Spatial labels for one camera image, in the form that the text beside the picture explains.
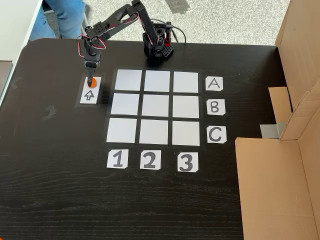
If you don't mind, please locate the round orange token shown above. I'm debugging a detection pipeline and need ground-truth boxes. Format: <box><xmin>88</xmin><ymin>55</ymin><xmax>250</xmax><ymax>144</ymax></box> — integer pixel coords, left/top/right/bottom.
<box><xmin>85</xmin><ymin>77</ymin><xmax>98</xmax><ymax>89</ymax></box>

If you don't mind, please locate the white nine-square paper grid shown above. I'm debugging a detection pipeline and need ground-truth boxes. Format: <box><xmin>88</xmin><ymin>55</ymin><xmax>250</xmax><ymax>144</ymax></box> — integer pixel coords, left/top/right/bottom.
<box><xmin>104</xmin><ymin>67</ymin><xmax>205</xmax><ymax>148</ymax></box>

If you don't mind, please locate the white arrow paper sheet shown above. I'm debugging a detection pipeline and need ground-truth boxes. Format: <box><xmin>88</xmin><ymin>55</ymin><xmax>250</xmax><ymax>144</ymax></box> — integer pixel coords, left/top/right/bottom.
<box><xmin>79</xmin><ymin>76</ymin><xmax>103</xmax><ymax>105</ymax></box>

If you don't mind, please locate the metal chair leg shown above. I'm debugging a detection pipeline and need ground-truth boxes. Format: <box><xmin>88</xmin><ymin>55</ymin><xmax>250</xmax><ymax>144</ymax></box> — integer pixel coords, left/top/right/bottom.
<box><xmin>79</xmin><ymin>9</ymin><xmax>92</xmax><ymax>40</ymax></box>

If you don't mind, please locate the person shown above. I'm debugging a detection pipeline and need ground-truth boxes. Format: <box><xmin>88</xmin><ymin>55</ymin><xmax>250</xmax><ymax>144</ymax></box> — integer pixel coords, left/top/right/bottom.
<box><xmin>34</xmin><ymin>0</ymin><xmax>86</xmax><ymax>40</ymax></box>

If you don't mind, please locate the white furniture panel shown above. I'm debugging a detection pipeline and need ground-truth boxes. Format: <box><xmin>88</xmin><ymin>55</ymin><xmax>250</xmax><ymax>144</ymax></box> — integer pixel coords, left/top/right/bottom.
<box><xmin>0</xmin><ymin>0</ymin><xmax>45</xmax><ymax>62</ymax></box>

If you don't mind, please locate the paper label number 1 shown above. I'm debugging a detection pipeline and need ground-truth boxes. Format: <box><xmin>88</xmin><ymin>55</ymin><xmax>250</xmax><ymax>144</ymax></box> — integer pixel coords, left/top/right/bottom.
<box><xmin>106</xmin><ymin>149</ymin><xmax>129</xmax><ymax>170</ymax></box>

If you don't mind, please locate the paper label number 2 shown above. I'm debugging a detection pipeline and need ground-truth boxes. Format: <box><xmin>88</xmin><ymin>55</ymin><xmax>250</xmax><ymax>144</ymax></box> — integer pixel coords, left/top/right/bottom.
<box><xmin>139</xmin><ymin>149</ymin><xmax>162</xmax><ymax>171</ymax></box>

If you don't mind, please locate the paper label letter A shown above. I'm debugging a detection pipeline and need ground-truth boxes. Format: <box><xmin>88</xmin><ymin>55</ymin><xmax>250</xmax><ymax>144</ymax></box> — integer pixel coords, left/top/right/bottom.
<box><xmin>205</xmin><ymin>76</ymin><xmax>224</xmax><ymax>92</ymax></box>

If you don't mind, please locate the paper label letter B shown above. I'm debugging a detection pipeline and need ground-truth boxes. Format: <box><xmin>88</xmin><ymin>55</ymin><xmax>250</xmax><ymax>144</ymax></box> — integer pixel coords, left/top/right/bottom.
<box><xmin>206</xmin><ymin>99</ymin><xmax>226</xmax><ymax>116</ymax></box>

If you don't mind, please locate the paper label number 3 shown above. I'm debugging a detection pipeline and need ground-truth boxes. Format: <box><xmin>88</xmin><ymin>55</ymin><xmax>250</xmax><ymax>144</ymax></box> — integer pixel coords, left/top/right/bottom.
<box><xmin>177</xmin><ymin>152</ymin><xmax>200</xmax><ymax>173</ymax></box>

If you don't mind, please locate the paper label letter C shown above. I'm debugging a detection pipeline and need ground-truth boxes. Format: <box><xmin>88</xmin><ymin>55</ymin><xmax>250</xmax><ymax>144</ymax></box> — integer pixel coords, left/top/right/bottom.
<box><xmin>206</xmin><ymin>126</ymin><xmax>227</xmax><ymax>144</ymax></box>

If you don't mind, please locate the brown cardboard box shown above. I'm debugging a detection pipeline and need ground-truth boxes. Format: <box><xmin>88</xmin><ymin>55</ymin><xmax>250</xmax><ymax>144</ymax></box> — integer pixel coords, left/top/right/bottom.
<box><xmin>234</xmin><ymin>0</ymin><xmax>320</xmax><ymax>240</ymax></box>

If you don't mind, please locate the black power cable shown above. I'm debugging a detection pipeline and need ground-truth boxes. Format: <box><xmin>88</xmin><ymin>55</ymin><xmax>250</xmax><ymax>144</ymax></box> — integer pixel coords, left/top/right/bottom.
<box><xmin>170</xmin><ymin>26</ymin><xmax>188</xmax><ymax>45</ymax></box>

